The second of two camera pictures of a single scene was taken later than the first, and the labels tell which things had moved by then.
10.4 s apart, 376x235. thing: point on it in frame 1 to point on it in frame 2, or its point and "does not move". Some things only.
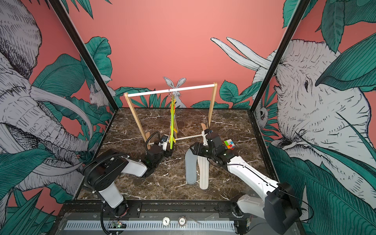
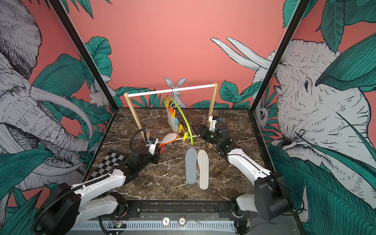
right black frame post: (301, 8) does not move
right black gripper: (199, 148) to (204, 129)
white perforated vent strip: (149, 225) does not move
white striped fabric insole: (204, 167) does not move
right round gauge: (182, 221) does not move
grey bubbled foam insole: (191, 161) does not move
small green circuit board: (118, 224) does not move
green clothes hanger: (173, 106) to (180, 109)
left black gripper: (168, 153) to (156, 158)
